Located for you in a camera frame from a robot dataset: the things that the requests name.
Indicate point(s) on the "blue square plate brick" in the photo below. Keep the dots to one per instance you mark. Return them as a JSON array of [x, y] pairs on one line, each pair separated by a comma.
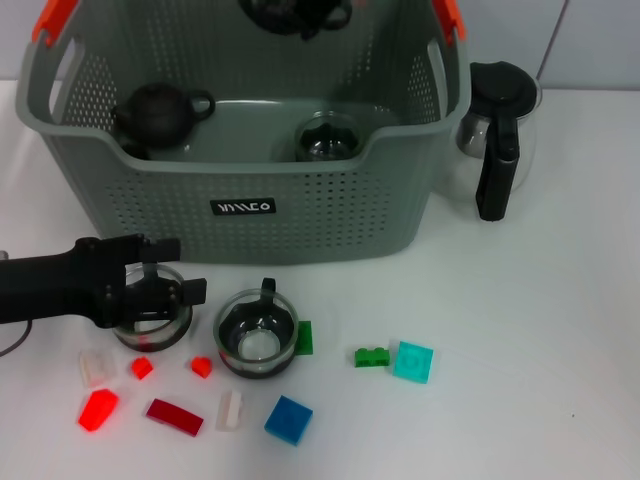
[[287, 420]]

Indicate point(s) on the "green flat brick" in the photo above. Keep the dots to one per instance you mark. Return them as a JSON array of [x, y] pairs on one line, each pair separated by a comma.
[[305, 340]]

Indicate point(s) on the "glass jar with bricks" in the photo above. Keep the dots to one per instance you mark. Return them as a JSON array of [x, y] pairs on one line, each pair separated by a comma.
[[150, 332]]

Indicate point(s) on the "glass coffee pot black lid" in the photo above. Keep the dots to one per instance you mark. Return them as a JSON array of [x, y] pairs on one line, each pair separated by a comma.
[[500, 95]]

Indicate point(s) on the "clear transparent brick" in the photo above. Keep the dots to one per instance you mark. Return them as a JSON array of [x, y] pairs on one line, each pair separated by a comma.
[[96, 369], [232, 410]]

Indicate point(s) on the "teal square plate brick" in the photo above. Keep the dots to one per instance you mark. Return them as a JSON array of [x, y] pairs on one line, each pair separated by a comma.
[[413, 362]]

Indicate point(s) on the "green two-stud brick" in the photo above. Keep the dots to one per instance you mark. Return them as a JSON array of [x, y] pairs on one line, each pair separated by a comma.
[[371, 357]]

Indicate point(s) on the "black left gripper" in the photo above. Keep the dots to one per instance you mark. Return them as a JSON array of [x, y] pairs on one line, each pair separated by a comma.
[[60, 285]]

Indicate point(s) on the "grey perforated storage basket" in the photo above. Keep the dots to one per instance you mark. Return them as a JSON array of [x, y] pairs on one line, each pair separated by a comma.
[[300, 225]]

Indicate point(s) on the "small red brick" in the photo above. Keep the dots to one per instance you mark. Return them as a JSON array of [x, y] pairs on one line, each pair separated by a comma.
[[142, 368], [201, 367]]

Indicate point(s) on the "black clay teapot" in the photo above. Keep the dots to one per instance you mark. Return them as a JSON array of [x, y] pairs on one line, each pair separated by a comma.
[[155, 115]]

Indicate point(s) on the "dark red curved brick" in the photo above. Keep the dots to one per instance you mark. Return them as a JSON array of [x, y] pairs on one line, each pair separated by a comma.
[[175, 417]]

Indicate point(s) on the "glass teacup black sleeve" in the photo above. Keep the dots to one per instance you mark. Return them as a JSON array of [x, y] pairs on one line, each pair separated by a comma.
[[327, 142], [260, 345], [280, 15]]

